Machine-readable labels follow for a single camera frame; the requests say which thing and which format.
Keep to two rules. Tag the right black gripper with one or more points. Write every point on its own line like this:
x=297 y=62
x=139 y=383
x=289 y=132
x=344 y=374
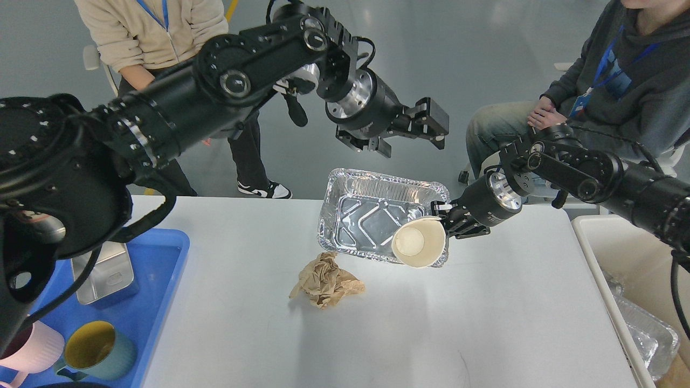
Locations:
x=489 y=200

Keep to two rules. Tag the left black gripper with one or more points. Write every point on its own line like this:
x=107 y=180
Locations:
x=371 y=111

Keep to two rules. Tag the cream paper cup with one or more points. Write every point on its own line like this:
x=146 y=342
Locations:
x=419 y=243

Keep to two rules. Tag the aluminium foil tray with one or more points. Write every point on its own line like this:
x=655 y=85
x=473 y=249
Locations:
x=362 y=210

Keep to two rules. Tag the brown paper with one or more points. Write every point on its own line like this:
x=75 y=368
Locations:
x=325 y=282

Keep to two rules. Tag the small steel rectangular tin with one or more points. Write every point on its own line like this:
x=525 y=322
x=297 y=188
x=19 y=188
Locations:
x=112 y=279

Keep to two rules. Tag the dark teal mug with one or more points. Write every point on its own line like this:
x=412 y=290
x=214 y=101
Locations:
x=97 y=349

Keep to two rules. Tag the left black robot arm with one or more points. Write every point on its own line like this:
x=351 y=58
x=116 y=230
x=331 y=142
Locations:
x=65 y=171

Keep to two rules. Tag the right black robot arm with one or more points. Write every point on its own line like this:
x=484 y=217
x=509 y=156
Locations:
x=640 y=193

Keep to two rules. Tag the person in grey hoodie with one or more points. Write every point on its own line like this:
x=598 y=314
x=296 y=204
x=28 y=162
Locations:
x=629 y=84

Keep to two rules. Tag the foil trays inside bin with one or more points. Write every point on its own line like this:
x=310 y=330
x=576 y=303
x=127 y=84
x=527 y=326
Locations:
x=656 y=341

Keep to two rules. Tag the blue plastic tray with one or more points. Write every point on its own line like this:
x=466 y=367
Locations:
x=158 y=257

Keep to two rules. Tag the person in beige shirt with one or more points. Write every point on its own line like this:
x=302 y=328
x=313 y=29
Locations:
x=141 y=39

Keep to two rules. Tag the grey office chair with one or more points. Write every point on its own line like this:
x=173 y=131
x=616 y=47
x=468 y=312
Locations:
x=92 y=61

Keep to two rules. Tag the pink ribbed mug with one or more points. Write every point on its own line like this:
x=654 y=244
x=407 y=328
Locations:
x=33 y=350

